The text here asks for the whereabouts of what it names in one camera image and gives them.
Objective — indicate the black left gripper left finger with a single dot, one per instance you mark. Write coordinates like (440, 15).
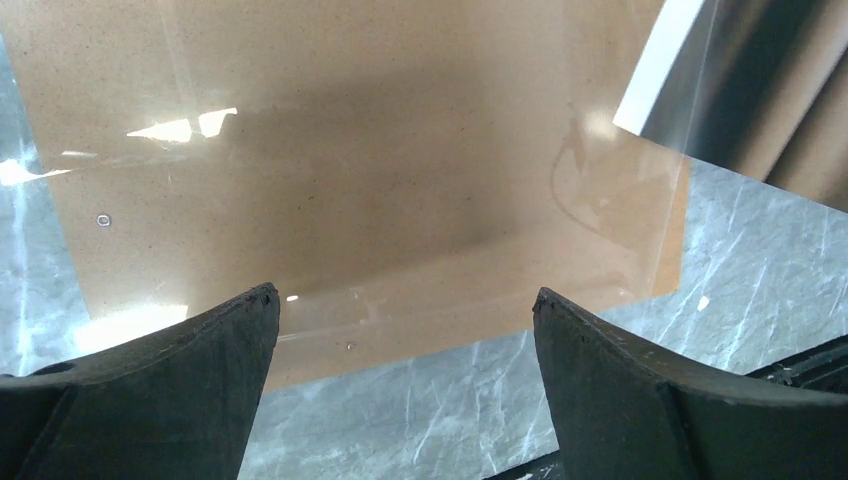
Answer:
(178, 403)

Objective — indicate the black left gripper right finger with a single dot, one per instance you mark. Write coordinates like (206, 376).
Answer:
(624, 407)

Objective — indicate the brown frame backing board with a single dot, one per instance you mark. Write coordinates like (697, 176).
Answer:
(344, 199)

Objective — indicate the printed plant photo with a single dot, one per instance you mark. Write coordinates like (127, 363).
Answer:
(755, 87)

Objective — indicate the clear frame glass pane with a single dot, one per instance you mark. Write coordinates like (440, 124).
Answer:
(371, 218)

